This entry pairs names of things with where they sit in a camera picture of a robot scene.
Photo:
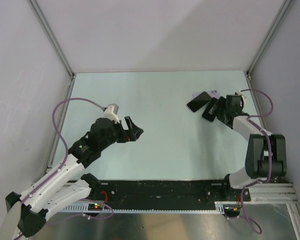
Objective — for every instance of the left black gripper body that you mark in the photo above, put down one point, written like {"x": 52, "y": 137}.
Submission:
{"x": 118, "y": 134}

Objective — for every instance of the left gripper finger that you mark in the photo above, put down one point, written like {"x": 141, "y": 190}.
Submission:
{"x": 132, "y": 128}
{"x": 134, "y": 133}

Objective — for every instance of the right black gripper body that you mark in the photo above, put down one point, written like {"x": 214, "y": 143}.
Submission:
{"x": 227, "y": 110}

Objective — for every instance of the black screen phone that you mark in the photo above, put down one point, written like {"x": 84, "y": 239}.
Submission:
{"x": 198, "y": 102}
{"x": 209, "y": 112}

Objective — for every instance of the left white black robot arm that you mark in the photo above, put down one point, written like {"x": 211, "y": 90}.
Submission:
{"x": 45, "y": 198}

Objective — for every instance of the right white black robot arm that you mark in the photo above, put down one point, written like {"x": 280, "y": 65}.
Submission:
{"x": 266, "y": 155}

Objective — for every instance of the purple phone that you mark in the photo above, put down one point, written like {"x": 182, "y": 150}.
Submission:
{"x": 211, "y": 93}

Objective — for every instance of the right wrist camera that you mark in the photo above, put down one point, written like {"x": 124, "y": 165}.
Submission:
{"x": 244, "y": 100}

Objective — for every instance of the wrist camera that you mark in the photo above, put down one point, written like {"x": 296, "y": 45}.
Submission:
{"x": 110, "y": 112}
{"x": 244, "y": 100}

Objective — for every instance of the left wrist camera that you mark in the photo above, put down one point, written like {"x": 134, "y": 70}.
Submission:
{"x": 110, "y": 112}

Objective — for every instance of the right aluminium frame post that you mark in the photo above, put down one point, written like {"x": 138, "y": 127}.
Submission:
{"x": 270, "y": 34}

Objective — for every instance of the aluminium frame post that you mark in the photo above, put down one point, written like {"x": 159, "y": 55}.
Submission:
{"x": 270, "y": 34}
{"x": 42, "y": 20}

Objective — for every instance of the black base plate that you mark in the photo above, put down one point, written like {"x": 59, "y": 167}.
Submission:
{"x": 166, "y": 195}

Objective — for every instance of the aluminium front rail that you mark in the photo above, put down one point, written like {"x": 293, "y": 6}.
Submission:
{"x": 273, "y": 193}

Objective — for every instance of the left aluminium frame post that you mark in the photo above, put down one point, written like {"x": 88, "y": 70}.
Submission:
{"x": 42, "y": 20}

